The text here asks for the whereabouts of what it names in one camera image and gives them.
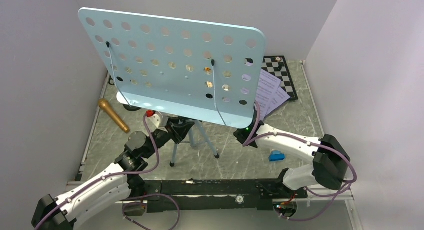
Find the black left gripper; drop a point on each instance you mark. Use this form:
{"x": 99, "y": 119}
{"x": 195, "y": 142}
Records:
{"x": 178, "y": 129}

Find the light blue music stand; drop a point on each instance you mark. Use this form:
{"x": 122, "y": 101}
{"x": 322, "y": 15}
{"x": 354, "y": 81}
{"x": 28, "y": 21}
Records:
{"x": 190, "y": 69}

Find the gold microphone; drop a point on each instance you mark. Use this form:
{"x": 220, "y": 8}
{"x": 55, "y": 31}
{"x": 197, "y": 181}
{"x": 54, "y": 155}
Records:
{"x": 109, "y": 110}

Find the sheet music pages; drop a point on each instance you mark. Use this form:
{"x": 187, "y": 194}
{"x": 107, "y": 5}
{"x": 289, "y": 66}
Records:
{"x": 266, "y": 89}

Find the sheet music page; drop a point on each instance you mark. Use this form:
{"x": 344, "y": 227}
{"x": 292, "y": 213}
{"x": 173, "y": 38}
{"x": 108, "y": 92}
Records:
{"x": 278, "y": 99}

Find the black microphone stand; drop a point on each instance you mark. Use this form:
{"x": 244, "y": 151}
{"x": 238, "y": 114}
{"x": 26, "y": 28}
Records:
{"x": 127, "y": 107}

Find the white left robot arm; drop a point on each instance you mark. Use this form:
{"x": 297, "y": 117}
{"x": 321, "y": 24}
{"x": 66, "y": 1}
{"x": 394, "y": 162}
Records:
{"x": 121, "y": 180}

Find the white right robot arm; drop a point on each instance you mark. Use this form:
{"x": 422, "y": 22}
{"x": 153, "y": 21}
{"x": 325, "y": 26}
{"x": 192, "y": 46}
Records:
{"x": 326, "y": 161}

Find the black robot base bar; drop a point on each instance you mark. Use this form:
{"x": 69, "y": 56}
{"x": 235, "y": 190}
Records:
{"x": 191, "y": 194}

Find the small round table insert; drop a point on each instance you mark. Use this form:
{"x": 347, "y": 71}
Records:
{"x": 239, "y": 199}

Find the blue white toy brick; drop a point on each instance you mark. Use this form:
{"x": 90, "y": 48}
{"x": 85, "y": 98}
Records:
{"x": 276, "y": 155}

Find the black white chessboard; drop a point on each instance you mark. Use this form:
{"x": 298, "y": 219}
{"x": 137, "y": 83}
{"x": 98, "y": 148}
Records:
{"x": 281, "y": 70}

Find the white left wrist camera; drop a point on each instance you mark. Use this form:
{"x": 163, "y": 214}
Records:
{"x": 157, "y": 118}

